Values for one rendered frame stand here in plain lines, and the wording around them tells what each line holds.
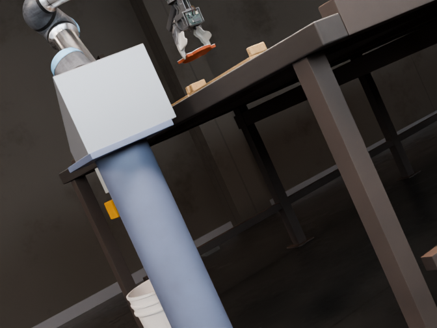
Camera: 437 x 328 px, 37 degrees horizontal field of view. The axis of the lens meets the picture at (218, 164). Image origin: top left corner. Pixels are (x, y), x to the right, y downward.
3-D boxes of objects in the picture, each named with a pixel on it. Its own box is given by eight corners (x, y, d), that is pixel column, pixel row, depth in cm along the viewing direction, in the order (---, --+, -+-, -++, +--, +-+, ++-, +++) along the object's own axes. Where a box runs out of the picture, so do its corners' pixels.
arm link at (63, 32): (80, 103, 209) (25, 19, 241) (110, 122, 221) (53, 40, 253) (106, 76, 207) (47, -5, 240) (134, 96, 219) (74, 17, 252)
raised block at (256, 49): (252, 55, 187) (248, 47, 187) (249, 57, 189) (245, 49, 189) (268, 49, 190) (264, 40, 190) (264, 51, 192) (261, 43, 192)
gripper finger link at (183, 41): (183, 54, 218) (183, 27, 219) (175, 58, 223) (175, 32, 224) (192, 55, 219) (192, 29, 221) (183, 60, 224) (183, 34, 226)
